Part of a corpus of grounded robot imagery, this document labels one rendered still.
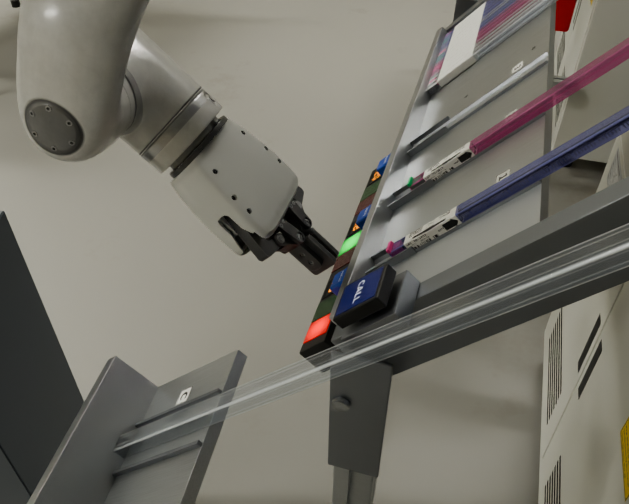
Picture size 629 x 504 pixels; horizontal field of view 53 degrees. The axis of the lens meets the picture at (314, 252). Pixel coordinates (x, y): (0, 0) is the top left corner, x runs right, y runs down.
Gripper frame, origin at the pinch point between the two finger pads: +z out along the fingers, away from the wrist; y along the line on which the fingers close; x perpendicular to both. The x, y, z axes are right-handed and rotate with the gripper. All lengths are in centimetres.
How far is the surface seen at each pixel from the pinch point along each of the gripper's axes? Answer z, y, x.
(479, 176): 5.1, -5.9, 15.7
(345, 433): 10.5, 14.3, -0.7
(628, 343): 38.9, -14.3, 11.1
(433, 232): 4.4, 0.6, 12.0
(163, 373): 17, -29, -83
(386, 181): 3.0, -13.1, 3.5
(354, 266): 2.9, 1.5, 3.5
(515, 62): 5.1, -27.2, 18.1
